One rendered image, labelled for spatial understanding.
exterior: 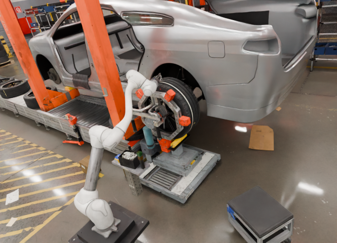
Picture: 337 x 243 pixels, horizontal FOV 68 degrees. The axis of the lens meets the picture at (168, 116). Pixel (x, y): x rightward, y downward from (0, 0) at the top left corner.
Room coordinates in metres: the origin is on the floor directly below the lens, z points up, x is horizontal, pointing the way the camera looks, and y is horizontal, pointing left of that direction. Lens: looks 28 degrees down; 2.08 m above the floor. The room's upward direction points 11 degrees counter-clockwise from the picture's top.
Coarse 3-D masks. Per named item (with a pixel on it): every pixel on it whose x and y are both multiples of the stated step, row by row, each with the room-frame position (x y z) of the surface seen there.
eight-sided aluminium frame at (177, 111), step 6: (144, 96) 2.43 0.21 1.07; (156, 96) 2.31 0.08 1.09; (162, 96) 2.25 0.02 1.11; (138, 102) 2.50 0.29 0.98; (168, 102) 2.21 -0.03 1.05; (174, 102) 2.24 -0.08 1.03; (174, 108) 2.18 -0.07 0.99; (180, 114) 2.19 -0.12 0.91; (180, 126) 2.16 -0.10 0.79; (162, 132) 2.40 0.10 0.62; (174, 132) 2.21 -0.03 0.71; (168, 138) 2.27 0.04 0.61
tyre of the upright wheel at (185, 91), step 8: (168, 80) 2.48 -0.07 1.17; (176, 80) 2.47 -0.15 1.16; (160, 88) 2.37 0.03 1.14; (168, 88) 2.32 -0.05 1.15; (184, 88) 2.37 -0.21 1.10; (176, 96) 2.25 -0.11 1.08; (192, 96) 2.33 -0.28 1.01; (144, 104) 2.57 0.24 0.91; (184, 104) 2.21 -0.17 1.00; (192, 104) 2.27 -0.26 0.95; (184, 112) 2.20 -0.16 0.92; (192, 120) 2.23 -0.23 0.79; (184, 128) 2.22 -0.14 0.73; (192, 128) 2.33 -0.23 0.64; (176, 136) 2.31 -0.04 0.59
